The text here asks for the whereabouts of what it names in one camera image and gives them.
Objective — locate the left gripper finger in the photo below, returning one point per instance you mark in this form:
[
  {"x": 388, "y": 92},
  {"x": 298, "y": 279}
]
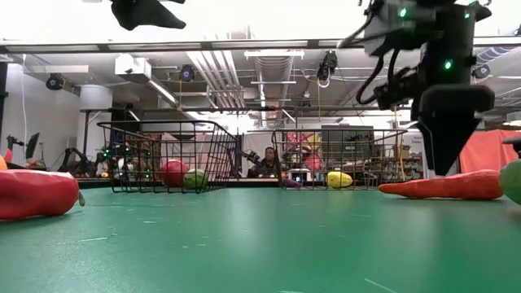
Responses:
[{"x": 142, "y": 14}]

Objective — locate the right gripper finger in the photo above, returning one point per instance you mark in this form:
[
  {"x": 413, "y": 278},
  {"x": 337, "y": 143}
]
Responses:
[{"x": 449, "y": 142}]

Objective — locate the orange carrot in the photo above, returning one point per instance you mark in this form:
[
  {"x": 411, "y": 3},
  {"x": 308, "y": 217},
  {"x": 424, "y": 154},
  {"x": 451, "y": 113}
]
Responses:
[{"x": 468, "y": 185}]

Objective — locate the green cucumber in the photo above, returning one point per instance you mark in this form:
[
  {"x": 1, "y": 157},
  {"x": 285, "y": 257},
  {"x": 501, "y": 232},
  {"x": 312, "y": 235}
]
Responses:
[{"x": 513, "y": 183}]

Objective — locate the yellow corn cob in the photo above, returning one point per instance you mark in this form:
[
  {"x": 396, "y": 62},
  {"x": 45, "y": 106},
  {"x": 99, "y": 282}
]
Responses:
[{"x": 340, "y": 179}]

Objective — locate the red apple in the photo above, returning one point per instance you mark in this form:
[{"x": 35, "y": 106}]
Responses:
[{"x": 174, "y": 173}]

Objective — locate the purple eggplant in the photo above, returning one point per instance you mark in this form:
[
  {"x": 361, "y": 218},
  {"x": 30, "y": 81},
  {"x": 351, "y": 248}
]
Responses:
[{"x": 292, "y": 183}]

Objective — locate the green lime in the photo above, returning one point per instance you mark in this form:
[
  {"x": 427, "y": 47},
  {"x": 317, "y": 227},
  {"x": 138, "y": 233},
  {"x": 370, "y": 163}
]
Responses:
[{"x": 196, "y": 179}]

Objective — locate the yellow round fruit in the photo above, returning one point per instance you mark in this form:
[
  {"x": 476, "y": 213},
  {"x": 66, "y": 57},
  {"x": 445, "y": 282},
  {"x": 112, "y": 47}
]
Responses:
[{"x": 2, "y": 163}]

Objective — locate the red bell pepper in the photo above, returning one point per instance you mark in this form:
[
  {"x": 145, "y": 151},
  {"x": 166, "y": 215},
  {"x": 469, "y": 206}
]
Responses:
[{"x": 32, "y": 195}]

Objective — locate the black background robot arm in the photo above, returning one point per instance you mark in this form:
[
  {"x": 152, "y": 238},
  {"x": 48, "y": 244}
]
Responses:
[
  {"x": 77, "y": 160},
  {"x": 251, "y": 157}
]

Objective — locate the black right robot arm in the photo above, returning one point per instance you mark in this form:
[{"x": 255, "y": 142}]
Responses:
[{"x": 447, "y": 24}]

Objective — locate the overhead light bar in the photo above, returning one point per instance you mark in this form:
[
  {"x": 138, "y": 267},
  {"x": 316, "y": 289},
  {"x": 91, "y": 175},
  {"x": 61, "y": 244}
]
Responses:
[{"x": 163, "y": 45}]

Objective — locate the orange fabric screen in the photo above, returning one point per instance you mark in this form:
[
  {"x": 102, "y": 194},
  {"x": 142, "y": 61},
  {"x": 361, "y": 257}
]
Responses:
[{"x": 488, "y": 150}]

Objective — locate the black ceiling spotlight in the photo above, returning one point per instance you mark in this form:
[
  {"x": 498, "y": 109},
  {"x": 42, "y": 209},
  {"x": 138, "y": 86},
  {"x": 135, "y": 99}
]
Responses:
[
  {"x": 327, "y": 65},
  {"x": 55, "y": 81},
  {"x": 186, "y": 73},
  {"x": 483, "y": 72}
]

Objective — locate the white ceiling air unit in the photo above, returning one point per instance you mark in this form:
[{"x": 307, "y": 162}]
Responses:
[{"x": 132, "y": 69}]

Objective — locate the black monitor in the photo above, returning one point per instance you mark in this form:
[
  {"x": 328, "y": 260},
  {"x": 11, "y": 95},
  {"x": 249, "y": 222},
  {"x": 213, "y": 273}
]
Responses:
[{"x": 32, "y": 144}]

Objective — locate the person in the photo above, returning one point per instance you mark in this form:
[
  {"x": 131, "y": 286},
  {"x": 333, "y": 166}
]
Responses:
[{"x": 266, "y": 163}]

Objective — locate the green table mat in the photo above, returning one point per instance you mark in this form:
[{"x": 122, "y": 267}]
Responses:
[{"x": 260, "y": 244}]

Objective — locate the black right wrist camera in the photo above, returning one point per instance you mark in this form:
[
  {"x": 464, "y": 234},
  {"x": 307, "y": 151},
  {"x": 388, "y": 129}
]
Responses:
[{"x": 397, "y": 93}]

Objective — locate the silver ventilation duct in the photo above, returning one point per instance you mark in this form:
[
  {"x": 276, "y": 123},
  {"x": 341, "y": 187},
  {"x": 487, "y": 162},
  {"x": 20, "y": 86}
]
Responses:
[{"x": 500, "y": 53}]

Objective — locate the grey ribbed ceiling duct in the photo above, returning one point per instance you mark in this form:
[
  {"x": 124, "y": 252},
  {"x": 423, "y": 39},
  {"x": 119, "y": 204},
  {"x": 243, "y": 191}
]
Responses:
[{"x": 273, "y": 69}]

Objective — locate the black frame post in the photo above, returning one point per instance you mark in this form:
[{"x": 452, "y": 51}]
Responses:
[{"x": 3, "y": 101}]

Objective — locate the black table frame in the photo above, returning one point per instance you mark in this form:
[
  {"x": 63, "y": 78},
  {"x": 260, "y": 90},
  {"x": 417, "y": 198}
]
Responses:
[{"x": 252, "y": 183}]

